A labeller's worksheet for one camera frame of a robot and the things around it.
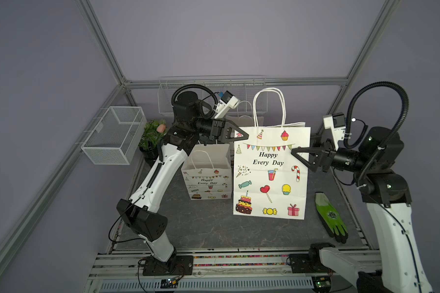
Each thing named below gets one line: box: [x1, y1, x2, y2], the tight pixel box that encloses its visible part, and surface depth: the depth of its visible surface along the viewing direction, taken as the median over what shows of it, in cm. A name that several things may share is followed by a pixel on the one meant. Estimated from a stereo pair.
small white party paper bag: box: [181, 142, 233, 201], surface depth 79 cm
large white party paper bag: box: [233, 87, 312, 221], surface depth 53 cm
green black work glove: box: [314, 191, 349, 244], surface depth 86 cm
